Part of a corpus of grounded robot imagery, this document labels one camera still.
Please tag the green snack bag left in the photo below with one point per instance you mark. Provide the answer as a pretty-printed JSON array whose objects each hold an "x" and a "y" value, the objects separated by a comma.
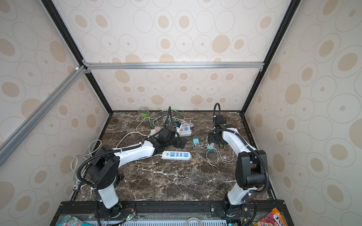
[{"x": 69, "y": 220}]

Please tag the colourful snack bag right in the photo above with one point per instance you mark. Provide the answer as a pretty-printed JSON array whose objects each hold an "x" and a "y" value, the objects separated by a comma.
[{"x": 274, "y": 218}]

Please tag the blue white power strip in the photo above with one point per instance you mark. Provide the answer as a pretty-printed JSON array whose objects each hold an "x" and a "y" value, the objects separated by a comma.
[{"x": 176, "y": 155}]

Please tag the black alarm clock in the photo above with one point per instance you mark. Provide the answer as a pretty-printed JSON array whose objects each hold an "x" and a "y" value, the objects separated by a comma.
[{"x": 120, "y": 175}]

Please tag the multicolour white power strip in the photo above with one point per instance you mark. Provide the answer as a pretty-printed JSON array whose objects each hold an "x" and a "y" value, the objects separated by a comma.
[{"x": 184, "y": 131}]

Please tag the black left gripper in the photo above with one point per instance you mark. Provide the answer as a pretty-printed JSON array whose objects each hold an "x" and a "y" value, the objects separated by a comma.
[{"x": 179, "y": 145}]

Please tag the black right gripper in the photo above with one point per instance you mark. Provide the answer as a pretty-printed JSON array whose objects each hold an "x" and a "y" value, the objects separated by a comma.
[{"x": 213, "y": 137}]

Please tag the glass cup with green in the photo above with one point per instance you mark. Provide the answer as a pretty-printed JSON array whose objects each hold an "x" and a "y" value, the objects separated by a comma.
[{"x": 144, "y": 112}]

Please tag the pink charger plug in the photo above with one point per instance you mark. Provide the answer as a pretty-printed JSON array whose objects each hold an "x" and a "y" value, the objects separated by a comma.
[{"x": 157, "y": 129}]

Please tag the teal charger plug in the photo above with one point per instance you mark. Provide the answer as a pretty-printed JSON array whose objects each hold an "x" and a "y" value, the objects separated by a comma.
[
  {"x": 210, "y": 148},
  {"x": 195, "y": 141}
]

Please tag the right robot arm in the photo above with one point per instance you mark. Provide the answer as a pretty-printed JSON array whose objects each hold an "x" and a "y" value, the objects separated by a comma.
[{"x": 251, "y": 173}]

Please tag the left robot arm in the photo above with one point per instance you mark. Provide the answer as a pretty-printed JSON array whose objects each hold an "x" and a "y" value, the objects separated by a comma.
[{"x": 100, "y": 172}]

